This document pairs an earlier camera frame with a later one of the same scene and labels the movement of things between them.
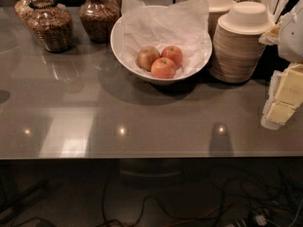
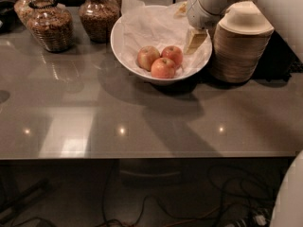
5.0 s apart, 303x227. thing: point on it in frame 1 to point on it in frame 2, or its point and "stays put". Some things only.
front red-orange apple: [163, 67] stays put
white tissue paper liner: [183, 23] stays put
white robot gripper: [292, 37] to [198, 13]
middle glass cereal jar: [98, 15] stays put
